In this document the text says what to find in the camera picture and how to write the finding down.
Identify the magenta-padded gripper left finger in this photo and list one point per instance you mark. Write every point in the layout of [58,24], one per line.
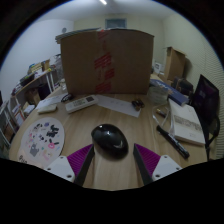
[60,166]

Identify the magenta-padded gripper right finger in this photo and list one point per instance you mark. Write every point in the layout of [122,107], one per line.
[165,166]

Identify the black computer mouse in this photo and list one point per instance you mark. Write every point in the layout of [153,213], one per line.
[109,140]

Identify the round white printed mouse pad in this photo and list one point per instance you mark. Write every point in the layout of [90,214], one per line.
[41,141]

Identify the black marker pen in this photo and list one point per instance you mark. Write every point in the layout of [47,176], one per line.
[173,142]

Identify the white book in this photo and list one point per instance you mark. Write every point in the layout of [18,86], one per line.
[186,125]

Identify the white remote with display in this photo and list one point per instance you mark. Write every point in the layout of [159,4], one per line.
[81,103]

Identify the white paper sheet with writing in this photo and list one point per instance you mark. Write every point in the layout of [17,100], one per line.
[50,100]

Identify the black eyeglasses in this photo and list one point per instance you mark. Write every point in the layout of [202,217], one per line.
[66,97]

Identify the clear plastic container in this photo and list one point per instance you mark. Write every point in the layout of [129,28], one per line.
[156,94]

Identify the blue book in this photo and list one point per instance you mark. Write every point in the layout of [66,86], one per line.
[173,91]

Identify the black office chair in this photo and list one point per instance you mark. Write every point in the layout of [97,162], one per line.
[206,96]

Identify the cluttered shelf unit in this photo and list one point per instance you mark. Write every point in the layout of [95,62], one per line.
[23,90]

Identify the clear plastic jar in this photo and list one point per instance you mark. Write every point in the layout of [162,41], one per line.
[59,71]

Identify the small brown cardboard box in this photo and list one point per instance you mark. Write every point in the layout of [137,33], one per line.
[175,63]

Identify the large brown cardboard box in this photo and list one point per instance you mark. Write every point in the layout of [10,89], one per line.
[126,61]

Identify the ceiling light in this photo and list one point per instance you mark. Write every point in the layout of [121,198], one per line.
[103,1]

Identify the round wall clock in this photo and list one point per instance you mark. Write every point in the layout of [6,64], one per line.
[64,30]

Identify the small wall window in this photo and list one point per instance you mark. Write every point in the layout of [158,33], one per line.
[115,23]

